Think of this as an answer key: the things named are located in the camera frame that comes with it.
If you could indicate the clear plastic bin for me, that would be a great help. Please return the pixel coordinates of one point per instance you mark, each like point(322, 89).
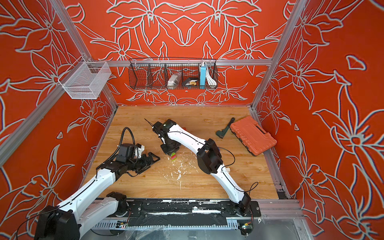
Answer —
point(86, 80)

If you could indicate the red plastic tool case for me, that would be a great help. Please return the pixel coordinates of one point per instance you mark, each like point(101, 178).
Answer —
point(252, 135)

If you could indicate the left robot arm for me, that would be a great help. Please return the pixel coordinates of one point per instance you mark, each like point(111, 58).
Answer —
point(74, 217)

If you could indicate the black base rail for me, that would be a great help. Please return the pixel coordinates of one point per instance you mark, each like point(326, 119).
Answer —
point(181, 214)

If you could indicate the long green lego plate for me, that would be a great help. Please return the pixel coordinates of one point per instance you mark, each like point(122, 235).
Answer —
point(173, 156)

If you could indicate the black small box in basket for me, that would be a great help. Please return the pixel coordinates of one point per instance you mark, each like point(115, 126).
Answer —
point(190, 82)

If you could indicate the plastic bag in basket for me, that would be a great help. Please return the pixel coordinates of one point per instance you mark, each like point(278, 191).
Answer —
point(174, 81)

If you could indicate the black wire basket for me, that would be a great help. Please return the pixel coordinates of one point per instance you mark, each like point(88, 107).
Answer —
point(153, 74)

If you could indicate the dark green clamp tool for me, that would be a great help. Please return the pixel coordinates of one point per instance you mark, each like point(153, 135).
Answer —
point(221, 133)

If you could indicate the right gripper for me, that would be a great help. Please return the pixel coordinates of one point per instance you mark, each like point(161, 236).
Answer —
point(177, 146)

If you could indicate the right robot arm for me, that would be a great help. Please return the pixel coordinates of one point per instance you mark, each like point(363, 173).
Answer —
point(209, 160)

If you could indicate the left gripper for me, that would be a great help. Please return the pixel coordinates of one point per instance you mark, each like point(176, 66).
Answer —
point(146, 164)

